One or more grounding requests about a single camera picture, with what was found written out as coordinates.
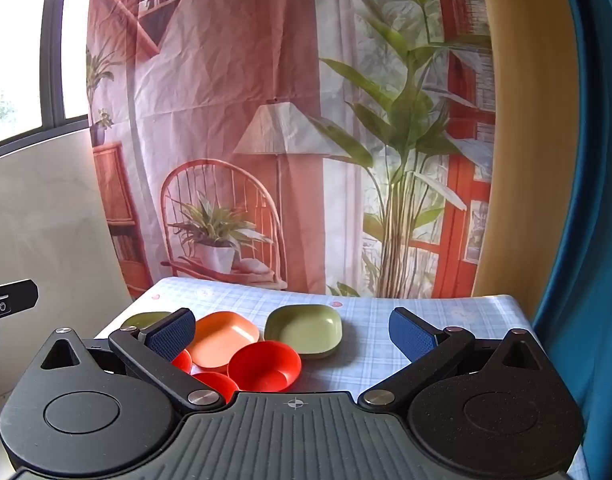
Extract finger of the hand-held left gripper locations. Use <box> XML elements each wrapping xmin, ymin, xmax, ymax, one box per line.
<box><xmin>0</xmin><ymin>280</ymin><xmax>39</xmax><ymax>348</ymax></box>

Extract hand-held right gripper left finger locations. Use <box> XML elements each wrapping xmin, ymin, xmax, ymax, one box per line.
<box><xmin>36</xmin><ymin>307</ymin><xmax>228</xmax><ymax>414</ymax></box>

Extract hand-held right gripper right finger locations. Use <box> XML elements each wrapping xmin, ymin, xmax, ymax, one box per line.
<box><xmin>357</xmin><ymin>307</ymin><xmax>559</xmax><ymax>414</ymax></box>

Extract green square plate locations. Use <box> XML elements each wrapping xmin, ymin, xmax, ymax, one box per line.
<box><xmin>264</xmin><ymin>304</ymin><xmax>343</xmax><ymax>360</ymax></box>
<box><xmin>120</xmin><ymin>311</ymin><xmax>173</xmax><ymax>332</ymax></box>

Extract orange bowl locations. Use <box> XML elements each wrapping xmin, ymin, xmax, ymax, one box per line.
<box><xmin>186</xmin><ymin>311</ymin><xmax>261</xmax><ymax>372</ymax></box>

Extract blue curtain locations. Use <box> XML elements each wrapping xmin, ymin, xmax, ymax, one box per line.
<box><xmin>531</xmin><ymin>0</ymin><xmax>612</xmax><ymax>480</ymax></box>

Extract printed backdrop cloth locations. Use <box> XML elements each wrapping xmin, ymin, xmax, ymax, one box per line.
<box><xmin>86</xmin><ymin>0</ymin><xmax>497</xmax><ymax>298</ymax></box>

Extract dark window frame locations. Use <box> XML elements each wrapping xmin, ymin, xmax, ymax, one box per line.
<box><xmin>0</xmin><ymin>0</ymin><xmax>104</xmax><ymax>161</ymax></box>

